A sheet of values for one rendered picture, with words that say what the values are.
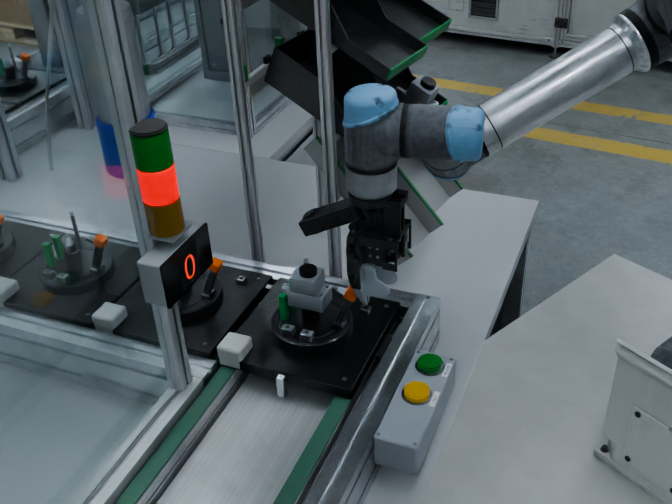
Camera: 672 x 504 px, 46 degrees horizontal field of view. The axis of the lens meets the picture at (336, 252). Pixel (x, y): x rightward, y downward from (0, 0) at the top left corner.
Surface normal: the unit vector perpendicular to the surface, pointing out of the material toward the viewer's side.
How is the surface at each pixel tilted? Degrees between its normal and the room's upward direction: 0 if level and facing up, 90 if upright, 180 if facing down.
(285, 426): 0
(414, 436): 0
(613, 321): 0
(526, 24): 90
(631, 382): 90
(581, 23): 90
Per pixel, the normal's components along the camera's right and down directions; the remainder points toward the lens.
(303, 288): -0.39, 0.52
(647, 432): -0.80, 0.36
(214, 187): -0.04, -0.83
